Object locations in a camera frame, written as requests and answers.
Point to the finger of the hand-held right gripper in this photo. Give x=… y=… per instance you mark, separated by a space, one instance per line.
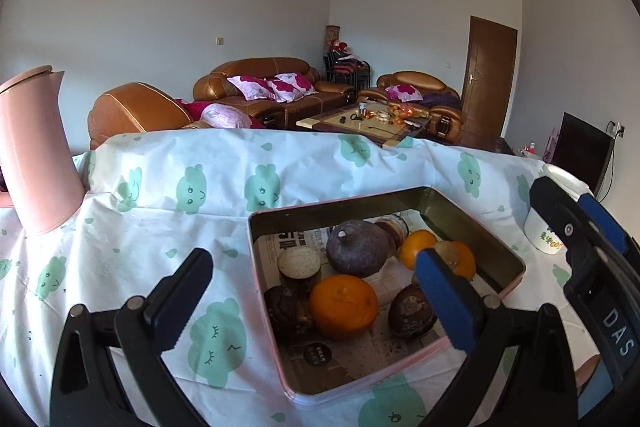
x=602 y=222
x=560 y=212

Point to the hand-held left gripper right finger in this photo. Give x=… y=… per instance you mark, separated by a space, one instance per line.
x=447 y=302

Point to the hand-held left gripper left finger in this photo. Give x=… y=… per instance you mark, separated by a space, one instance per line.
x=180 y=302

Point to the round brown-green fruit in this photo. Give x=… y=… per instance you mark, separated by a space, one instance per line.
x=411 y=313

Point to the pink rectangular tin box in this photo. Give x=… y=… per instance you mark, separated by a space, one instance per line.
x=470 y=232

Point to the purple passion fruit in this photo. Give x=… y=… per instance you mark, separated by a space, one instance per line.
x=357 y=249

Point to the large orange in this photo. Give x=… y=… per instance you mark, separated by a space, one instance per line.
x=342 y=307

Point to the dark wrinkled passion fruit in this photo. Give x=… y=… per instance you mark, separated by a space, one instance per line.
x=287 y=314

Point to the short sugarcane piece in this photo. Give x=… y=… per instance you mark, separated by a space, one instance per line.
x=299 y=266

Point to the person's right hand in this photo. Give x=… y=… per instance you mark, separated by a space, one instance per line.
x=589 y=374

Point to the white printed cup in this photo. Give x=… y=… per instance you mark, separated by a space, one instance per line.
x=545 y=227

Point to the black television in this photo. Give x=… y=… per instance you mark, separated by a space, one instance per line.
x=580 y=152

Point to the newspaper sheet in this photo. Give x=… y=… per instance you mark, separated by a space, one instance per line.
x=350 y=359

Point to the white cloud-print tablecloth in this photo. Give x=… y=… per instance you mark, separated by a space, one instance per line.
x=225 y=167

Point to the brown wooden door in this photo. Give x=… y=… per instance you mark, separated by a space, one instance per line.
x=487 y=82

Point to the purple blanket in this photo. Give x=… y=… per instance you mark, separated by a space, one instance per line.
x=442 y=98

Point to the light pink pillow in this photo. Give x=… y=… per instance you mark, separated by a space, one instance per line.
x=225 y=116

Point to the brown leather armchair white piping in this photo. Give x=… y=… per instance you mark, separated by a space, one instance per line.
x=135 y=112

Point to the white magenta floral pillow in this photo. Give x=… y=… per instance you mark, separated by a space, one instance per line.
x=295 y=87
x=250 y=88
x=404 y=92

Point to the coffee table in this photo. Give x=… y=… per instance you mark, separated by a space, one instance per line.
x=350 y=127

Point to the pink electric kettle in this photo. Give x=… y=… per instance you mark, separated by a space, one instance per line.
x=35 y=157

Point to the brown leather sofa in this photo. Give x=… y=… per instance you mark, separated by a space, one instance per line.
x=260 y=67

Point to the stacked dark chairs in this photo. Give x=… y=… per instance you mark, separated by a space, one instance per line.
x=347 y=72

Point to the tall patterned vase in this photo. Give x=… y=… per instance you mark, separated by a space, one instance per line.
x=333 y=37

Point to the wall power socket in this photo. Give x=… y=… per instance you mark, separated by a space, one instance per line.
x=617 y=129

